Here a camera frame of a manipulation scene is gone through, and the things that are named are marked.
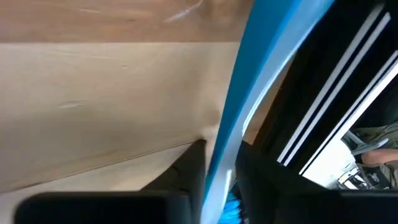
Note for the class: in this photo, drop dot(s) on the person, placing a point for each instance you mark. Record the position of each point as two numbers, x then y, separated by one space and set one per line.
379 157

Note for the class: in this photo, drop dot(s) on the black panel with white stripes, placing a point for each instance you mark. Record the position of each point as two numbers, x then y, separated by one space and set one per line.
326 46

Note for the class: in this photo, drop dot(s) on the blue dish brush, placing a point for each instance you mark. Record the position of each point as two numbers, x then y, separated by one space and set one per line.
264 46

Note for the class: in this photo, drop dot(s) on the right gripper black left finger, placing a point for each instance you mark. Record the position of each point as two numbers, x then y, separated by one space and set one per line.
189 174

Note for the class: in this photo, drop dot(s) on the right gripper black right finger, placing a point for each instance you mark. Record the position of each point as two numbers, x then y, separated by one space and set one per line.
261 180

